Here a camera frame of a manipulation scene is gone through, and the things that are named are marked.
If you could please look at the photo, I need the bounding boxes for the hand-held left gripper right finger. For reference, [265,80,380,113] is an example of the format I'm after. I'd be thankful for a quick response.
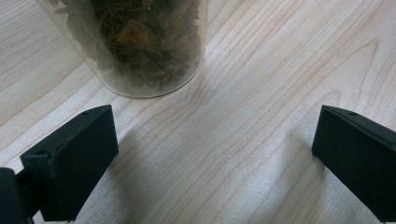
[311,105,396,223]

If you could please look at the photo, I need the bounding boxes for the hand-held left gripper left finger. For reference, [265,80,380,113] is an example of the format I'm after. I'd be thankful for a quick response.
[20,105,120,223]

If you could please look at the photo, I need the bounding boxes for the glass jar of brown spice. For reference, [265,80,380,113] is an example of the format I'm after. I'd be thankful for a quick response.
[35,0,209,99]

